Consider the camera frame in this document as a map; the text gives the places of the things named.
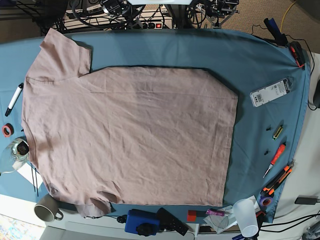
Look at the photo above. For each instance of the pink T-shirt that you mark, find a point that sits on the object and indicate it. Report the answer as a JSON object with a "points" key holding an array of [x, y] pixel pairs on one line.
{"points": [[125, 135]]}

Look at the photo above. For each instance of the red black block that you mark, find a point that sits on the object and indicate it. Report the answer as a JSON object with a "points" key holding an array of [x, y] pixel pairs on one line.
{"points": [[193, 215]]}

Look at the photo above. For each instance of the white power strip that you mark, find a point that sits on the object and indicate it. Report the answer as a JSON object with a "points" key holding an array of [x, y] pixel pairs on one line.
{"points": [[156, 19]]}

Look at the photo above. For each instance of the black remote control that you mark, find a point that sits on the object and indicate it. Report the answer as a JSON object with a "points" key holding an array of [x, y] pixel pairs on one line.
{"points": [[170, 222]]}

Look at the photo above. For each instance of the blue box with knob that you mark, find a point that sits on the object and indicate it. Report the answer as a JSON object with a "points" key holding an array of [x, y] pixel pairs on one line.
{"points": [[142, 223]]}

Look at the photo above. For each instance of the yellow green battery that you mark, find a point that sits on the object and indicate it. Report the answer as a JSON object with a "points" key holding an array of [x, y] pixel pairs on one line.
{"points": [[278, 130]]}

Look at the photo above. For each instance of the blue table cloth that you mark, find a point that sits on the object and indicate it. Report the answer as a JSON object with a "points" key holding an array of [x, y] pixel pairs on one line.
{"points": [[244, 63]]}

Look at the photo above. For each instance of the translucent plastic cup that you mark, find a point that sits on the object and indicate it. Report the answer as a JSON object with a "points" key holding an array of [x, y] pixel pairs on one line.
{"points": [[245, 215]]}

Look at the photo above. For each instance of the clear plastic package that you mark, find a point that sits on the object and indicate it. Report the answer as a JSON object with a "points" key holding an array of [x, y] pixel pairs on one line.
{"points": [[271, 92]]}

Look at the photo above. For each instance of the orange screwdriver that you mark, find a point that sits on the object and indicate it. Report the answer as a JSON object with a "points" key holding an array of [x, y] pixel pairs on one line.
{"points": [[278, 153]]}

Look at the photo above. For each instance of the orange utility knife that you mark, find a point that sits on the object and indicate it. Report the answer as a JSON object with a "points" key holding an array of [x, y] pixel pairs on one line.
{"points": [[272, 185]]}

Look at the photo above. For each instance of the purple tape roll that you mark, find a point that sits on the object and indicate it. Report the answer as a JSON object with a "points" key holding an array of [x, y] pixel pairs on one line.
{"points": [[265, 201]]}

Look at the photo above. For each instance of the white paper card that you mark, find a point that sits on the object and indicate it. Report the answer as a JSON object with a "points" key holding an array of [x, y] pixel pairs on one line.
{"points": [[25, 171]]}

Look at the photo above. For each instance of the white black marker pen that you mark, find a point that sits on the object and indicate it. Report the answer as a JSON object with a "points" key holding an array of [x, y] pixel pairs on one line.
{"points": [[14, 99]]}

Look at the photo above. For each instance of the grey ceramic mug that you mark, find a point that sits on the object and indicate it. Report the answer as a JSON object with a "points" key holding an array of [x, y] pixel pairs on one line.
{"points": [[47, 209]]}

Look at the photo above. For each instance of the red tape roll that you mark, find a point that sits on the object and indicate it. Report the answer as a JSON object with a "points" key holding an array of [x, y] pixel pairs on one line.
{"points": [[7, 130]]}

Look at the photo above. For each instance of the clear tape roll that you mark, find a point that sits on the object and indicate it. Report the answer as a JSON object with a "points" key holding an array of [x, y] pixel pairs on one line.
{"points": [[14, 156]]}

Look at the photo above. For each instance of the black red clamp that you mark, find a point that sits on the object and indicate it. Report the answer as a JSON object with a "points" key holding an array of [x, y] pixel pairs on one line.
{"points": [[297, 53]]}

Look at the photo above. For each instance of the black power adapter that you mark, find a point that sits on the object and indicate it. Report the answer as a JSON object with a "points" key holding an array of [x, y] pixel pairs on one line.
{"points": [[306, 201]]}

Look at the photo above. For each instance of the black cable tie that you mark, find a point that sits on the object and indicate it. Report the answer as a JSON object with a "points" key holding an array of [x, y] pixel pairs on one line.
{"points": [[34, 179]]}

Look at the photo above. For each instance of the blue black clamp handle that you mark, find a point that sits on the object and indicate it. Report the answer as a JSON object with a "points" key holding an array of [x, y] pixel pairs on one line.
{"points": [[279, 38]]}

